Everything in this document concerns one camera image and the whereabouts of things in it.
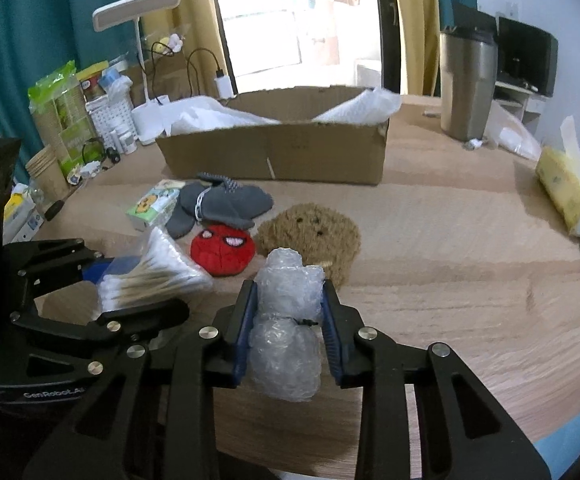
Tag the yellow tissue packet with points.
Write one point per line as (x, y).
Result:
(567, 185)

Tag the clear bubble wrap roll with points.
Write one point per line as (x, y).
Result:
(285, 320)

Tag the green snack bag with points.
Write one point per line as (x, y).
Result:
(62, 110)

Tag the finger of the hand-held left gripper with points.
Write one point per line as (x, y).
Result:
(101, 266)
(135, 317)

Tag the stainless steel tumbler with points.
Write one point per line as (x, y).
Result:
(465, 85)

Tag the white desk lamp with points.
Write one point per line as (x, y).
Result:
(137, 7)

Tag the clear plastic bag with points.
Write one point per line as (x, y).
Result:
(515, 135)

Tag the brown fuzzy plush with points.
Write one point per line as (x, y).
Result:
(310, 232)

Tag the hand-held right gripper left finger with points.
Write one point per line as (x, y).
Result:
(242, 332)

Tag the white and yellow boxes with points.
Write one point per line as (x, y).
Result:
(20, 215)

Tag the red spider face plush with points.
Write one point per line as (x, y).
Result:
(222, 252)

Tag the white stand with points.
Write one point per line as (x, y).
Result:
(517, 102)

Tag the small green tissue pack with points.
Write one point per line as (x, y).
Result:
(152, 205)

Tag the stack of paper cups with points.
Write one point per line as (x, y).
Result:
(47, 172)

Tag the crumpled white paper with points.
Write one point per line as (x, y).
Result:
(475, 143)

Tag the cardboard box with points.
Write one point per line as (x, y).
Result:
(275, 152)

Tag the white foam sheet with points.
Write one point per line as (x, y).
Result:
(360, 105)
(205, 115)

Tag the yellow curtain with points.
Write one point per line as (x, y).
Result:
(190, 25)
(412, 25)

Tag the black monitor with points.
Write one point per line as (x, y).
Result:
(527, 55)

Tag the white perforated basket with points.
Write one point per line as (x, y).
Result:
(110, 115)

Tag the cotton swab pack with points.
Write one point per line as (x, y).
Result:
(145, 277)

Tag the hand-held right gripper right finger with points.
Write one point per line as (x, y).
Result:
(332, 340)

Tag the small white bottles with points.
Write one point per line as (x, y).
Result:
(125, 141)

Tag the grey knit gloves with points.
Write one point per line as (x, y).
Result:
(225, 205)

